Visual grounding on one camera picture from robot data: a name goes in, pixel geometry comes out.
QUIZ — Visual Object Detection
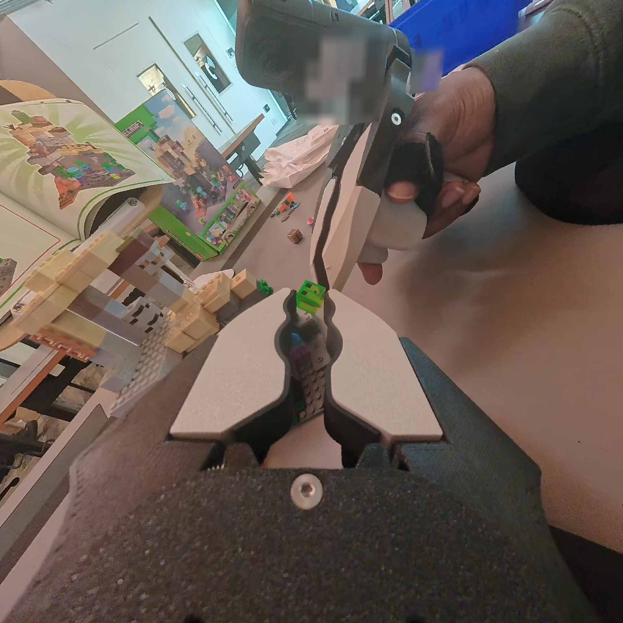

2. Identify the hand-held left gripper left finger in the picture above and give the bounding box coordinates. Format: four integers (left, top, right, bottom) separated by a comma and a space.
168, 287, 299, 462

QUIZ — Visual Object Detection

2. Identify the orange toy figure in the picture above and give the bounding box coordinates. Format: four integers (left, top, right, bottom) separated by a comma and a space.
271, 191, 302, 221

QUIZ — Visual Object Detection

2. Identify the open instruction booklet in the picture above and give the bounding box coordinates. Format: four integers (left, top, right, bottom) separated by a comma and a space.
0, 97, 177, 322

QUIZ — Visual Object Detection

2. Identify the person's right hand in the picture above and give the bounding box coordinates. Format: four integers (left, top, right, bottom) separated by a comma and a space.
358, 66, 498, 286

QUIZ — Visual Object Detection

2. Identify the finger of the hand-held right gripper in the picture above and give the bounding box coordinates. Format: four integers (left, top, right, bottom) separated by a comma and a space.
324, 123, 391, 293
310, 179, 342, 284

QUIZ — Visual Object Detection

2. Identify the toy brick tower model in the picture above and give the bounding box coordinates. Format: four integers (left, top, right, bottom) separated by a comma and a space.
10, 229, 341, 429

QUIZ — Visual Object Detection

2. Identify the green toy box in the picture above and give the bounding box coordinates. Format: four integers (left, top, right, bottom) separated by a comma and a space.
114, 92, 263, 260

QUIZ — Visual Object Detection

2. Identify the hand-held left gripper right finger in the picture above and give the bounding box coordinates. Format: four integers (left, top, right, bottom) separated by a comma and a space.
324, 288, 445, 467

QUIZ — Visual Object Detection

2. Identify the white paper pile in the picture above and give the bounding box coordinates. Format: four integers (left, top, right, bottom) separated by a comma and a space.
261, 124, 344, 189

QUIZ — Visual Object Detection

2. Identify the grey desk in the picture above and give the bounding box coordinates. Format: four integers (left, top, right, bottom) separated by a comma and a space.
0, 161, 623, 585

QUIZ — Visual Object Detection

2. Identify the person's right forearm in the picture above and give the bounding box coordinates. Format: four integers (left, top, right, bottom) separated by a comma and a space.
460, 0, 623, 176

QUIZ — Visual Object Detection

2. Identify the blue storage bin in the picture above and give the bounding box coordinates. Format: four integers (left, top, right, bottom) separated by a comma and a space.
389, 0, 532, 76

